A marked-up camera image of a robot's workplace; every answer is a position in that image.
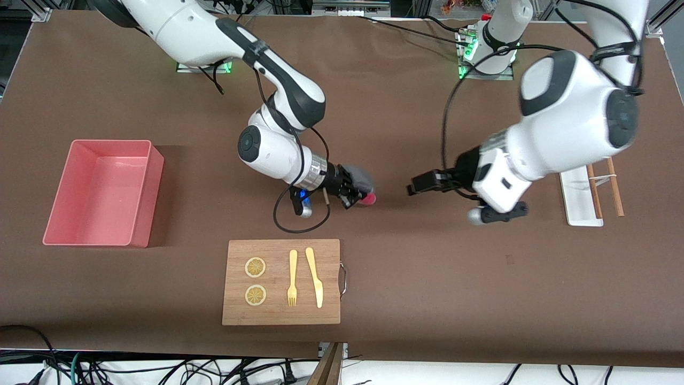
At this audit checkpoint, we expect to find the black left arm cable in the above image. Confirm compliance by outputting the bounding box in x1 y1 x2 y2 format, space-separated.
441 0 644 180

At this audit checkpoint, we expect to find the wooden stick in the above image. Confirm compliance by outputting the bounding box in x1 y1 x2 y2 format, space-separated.
586 163 603 220
607 158 625 217

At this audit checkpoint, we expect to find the wooden cutting board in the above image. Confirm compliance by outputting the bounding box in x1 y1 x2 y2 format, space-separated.
222 239 348 326

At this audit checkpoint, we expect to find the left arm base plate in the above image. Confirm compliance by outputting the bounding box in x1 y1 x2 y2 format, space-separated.
457 27 516 81

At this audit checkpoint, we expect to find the silver metal bracket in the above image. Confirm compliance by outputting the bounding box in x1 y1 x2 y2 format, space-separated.
318 342 349 360

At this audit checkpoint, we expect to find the yellow plastic fork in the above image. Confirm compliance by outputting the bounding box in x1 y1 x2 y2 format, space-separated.
287 249 298 307

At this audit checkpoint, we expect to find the silver metal box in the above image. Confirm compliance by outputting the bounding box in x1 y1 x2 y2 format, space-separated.
313 0 391 17

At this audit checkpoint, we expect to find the white rectangular tray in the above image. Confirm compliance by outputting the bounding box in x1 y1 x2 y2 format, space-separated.
558 166 604 227

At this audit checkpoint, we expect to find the wooden board under table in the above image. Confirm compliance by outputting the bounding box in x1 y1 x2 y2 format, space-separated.
307 342 345 385

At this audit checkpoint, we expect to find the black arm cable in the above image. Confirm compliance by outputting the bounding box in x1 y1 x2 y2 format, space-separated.
273 127 332 235
441 0 644 180

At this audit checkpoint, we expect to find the yellow plastic knife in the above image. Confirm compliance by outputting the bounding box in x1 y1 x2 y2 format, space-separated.
305 247 324 309

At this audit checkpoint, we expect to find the brown table cover sheet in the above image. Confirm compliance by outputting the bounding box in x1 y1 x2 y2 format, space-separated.
0 11 684 367

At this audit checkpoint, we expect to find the aluminium frame profile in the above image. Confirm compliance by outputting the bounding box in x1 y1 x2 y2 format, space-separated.
644 0 684 38
31 0 54 23

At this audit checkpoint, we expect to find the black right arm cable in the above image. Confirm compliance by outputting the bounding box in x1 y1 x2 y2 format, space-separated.
273 127 332 235

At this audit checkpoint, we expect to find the black cable on table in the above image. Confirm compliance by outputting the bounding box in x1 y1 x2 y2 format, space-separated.
357 15 467 47

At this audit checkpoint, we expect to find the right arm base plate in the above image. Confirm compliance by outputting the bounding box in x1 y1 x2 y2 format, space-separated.
176 61 234 74

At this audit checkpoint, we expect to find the pink plastic bin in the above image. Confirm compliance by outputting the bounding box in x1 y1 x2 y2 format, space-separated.
43 140 165 249

